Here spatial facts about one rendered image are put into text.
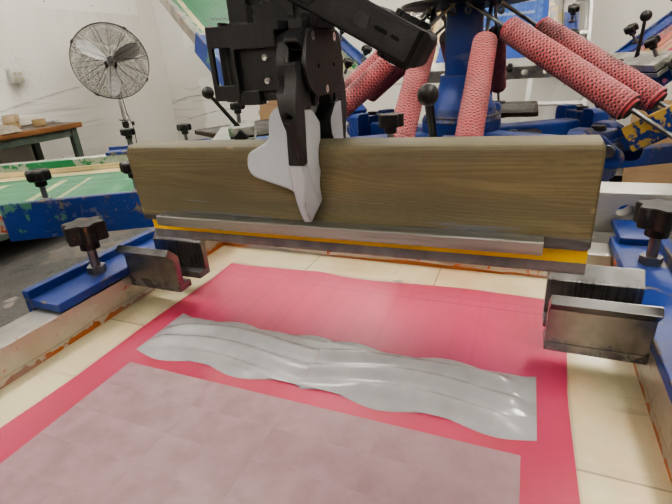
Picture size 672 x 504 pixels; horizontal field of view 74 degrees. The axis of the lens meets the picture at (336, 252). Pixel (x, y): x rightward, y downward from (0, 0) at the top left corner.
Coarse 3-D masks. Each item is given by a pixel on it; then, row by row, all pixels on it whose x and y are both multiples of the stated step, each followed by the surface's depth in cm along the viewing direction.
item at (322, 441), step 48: (384, 288) 52; (432, 288) 51; (336, 336) 44; (384, 336) 43; (432, 336) 42; (480, 336) 42; (528, 336) 41; (288, 432) 33; (336, 432) 32; (384, 432) 32; (432, 432) 32; (240, 480) 29; (288, 480) 29; (336, 480) 29; (384, 480) 28; (432, 480) 28; (480, 480) 28; (528, 480) 28; (576, 480) 28
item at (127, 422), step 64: (256, 320) 47; (320, 320) 46; (64, 384) 39; (128, 384) 39; (192, 384) 38; (256, 384) 38; (0, 448) 33; (64, 448) 33; (128, 448) 32; (192, 448) 32; (256, 448) 31
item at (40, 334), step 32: (352, 256) 60; (608, 256) 48; (128, 288) 52; (32, 320) 43; (64, 320) 44; (96, 320) 48; (0, 352) 39; (32, 352) 42; (0, 384) 39; (640, 384) 35
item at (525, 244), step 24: (168, 216) 43; (192, 216) 42; (216, 216) 42; (240, 216) 41; (360, 240) 36; (384, 240) 35; (408, 240) 34; (432, 240) 33; (456, 240) 33; (480, 240) 32; (504, 240) 31; (528, 240) 31
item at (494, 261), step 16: (224, 240) 45; (240, 240) 44; (256, 240) 43; (272, 240) 42; (288, 240) 41; (304, 240) 41; (384, 256) 38; (400, 256) 38; (416, 256) 37; (432, 256) 37; (448, 256) 36; (464, 256) 35; (480, 256) 35; (496, 256) 34; (560, 272) 33; (576, 272) 33
